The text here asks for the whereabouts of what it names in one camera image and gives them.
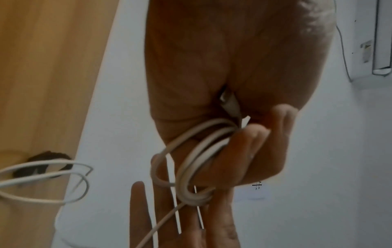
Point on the person's right hand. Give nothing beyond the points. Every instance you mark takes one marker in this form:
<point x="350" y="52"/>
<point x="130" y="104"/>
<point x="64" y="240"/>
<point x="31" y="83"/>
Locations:
<point x="220" y="232"/>

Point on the person's left hand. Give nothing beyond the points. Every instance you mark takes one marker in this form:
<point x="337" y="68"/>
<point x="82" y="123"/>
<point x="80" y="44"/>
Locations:
<point x="214" y="60"/>

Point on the wooden door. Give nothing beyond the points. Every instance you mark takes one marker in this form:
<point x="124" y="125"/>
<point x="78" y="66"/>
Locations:
<point x="46" y="80"/>

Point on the white air conditioner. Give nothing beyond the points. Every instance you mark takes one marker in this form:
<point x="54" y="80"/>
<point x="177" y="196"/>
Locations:
<point x="382" y="36"/>

